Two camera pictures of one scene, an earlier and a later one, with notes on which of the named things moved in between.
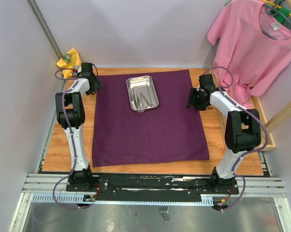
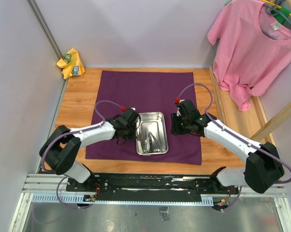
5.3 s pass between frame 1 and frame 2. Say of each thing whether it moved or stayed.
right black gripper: moved
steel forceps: moved
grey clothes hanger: stayed
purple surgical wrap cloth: stayed
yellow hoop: stayed
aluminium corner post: stayed
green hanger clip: stayed
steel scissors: moved
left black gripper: moved
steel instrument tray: moved
